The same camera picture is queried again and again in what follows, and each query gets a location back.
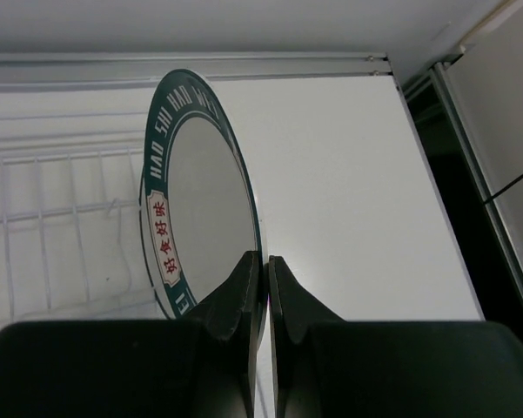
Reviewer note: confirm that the aluminium frame rail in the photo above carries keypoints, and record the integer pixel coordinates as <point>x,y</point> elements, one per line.
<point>98,71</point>
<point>437,78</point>

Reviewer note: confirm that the aluminium frame rail back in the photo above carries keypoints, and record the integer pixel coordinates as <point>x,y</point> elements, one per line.
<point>98,71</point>

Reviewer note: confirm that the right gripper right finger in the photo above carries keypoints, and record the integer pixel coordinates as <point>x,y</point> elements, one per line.
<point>325,366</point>

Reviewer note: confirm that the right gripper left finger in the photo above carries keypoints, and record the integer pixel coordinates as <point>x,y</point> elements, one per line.
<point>156,361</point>

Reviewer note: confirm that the black cable white plug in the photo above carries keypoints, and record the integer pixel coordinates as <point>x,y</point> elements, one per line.
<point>503,189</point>

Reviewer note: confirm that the white wire dish rack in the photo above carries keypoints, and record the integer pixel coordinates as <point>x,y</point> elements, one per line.
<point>69,234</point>

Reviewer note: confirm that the aluminium frame rail right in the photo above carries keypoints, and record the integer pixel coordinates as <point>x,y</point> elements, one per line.
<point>437,78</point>

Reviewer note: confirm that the green rim lettered plate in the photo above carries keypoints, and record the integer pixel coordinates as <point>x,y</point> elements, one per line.
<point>203,251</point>

